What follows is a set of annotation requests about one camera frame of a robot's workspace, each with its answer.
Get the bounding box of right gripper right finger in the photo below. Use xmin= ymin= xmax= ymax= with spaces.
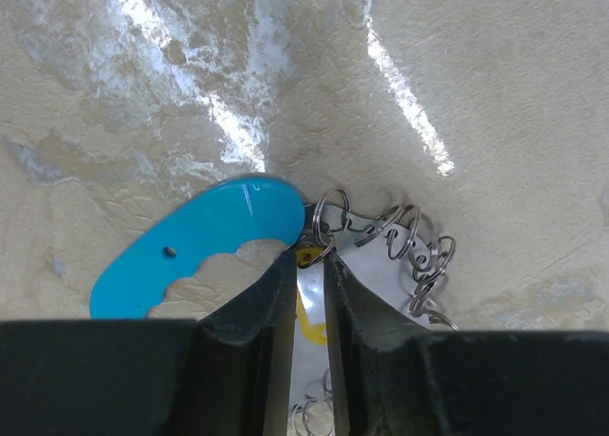
xmin=324 ymin=254 xmax=608 ymax=435

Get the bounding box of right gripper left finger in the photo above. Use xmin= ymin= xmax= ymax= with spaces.
xmin=1 ymin=250 xmax=297 ymax=435

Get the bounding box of small yellow key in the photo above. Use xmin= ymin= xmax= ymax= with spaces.
xmin=296 ymin=247 xmax=327 ymax=346

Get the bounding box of blue grey keyring with rings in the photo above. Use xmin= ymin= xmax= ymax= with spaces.
xmin=89 ymin=178 xmax=456 ymax=435

